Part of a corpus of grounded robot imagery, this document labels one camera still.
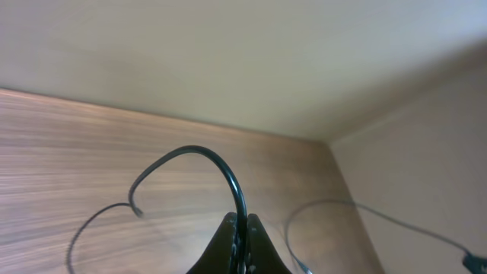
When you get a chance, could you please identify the black usb cable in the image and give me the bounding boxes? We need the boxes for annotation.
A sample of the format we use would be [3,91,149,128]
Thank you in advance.
[283,199,487,274]
[65,145,249,274]

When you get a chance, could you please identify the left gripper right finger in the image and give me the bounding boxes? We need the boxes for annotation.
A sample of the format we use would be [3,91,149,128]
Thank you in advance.
[246,214,291,274]

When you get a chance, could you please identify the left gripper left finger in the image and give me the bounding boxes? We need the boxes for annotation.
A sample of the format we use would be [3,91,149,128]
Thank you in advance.
[187,212,237,274]

